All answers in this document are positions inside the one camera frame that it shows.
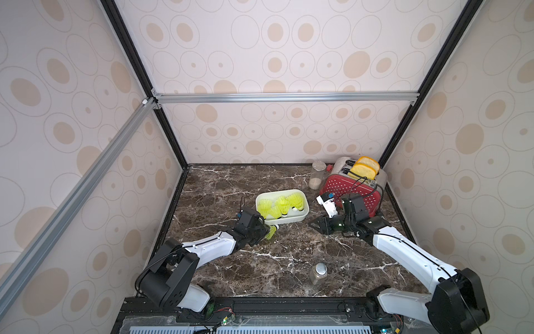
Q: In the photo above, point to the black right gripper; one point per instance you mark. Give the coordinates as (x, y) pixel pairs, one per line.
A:
(330, 225)

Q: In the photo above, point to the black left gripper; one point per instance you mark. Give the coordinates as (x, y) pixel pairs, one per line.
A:
(263, 229)

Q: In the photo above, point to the green shuttlecock group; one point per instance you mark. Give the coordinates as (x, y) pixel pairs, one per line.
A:
(264, 207)
(272, 230)

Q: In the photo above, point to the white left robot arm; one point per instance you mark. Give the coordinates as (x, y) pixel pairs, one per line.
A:
(167, 279)

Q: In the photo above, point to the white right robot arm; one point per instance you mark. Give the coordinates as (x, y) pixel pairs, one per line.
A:
(455, 301)

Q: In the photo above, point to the white storage box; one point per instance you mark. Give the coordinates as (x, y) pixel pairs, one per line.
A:
(294, 216)

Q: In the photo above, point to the red dotted toaster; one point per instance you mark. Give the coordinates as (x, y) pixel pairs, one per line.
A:
(341, 181)

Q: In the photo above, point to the front yellow toast slice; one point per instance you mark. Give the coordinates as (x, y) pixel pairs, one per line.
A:
(364, 171)

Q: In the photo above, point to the yellow toast slice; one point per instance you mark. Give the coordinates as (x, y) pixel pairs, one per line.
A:
(364, 171)
(371, 163)

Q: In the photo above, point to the clear jar with powder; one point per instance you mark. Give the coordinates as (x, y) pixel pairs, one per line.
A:
(317, 175)

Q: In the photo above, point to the back yellow toast slice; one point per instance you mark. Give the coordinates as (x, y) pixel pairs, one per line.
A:
(371, 163)

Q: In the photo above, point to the metal lidded shaker jar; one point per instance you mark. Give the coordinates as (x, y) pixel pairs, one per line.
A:
(318, 273)

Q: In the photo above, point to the silver horizontal aluminium rail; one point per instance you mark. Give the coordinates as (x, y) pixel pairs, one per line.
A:
(205, 98)

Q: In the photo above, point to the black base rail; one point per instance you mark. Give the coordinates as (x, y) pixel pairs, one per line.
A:
(266, 315)

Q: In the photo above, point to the silver left aluminium rail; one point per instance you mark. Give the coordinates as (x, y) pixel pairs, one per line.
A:
(42, 244)

